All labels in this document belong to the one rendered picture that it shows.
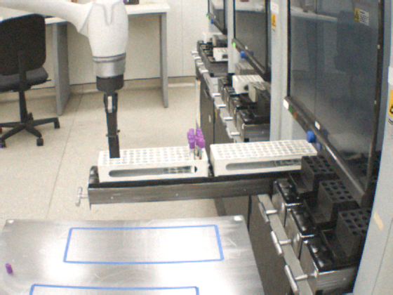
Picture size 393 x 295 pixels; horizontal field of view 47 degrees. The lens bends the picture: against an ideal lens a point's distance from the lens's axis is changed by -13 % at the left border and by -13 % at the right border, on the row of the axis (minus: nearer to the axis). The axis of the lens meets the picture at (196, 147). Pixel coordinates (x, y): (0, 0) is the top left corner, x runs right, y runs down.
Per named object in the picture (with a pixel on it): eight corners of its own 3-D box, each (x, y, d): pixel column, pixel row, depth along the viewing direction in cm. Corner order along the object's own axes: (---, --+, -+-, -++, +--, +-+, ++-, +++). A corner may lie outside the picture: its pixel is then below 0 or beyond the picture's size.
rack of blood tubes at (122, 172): (203, 165, 149) (203, 145, 146) (208, 180, 140) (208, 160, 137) (101, 170, 146) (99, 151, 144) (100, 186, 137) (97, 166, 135)
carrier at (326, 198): (337, 224, 113) (340, 202, 111) (329, 225, 113) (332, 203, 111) (323, 201, 124) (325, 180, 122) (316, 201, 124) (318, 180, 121)
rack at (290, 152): (306, 158, 152) (307, 139, 150) (316, 172, 143) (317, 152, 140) (210, 164, 149) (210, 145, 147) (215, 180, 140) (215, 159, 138)
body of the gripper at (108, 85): (123, 76, 127) (124, 111, 130) (123, 69, 134) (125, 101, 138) (94, 79, 126) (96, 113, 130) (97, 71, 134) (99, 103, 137)
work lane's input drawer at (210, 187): (312, 174, 157) (315, 148, 153) (325, 194, 144) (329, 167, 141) (79, 189, 150) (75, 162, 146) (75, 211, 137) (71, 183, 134)
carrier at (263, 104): (269, 119, 178) (270, 102, 175) (264, 119, 178) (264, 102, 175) (262, 108, 188) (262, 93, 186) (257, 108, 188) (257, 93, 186)
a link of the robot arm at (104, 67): (126, 48, 132) (127, 69, 135) (93, 51, 131) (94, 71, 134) (125, 55, 124) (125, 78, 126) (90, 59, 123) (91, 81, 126)
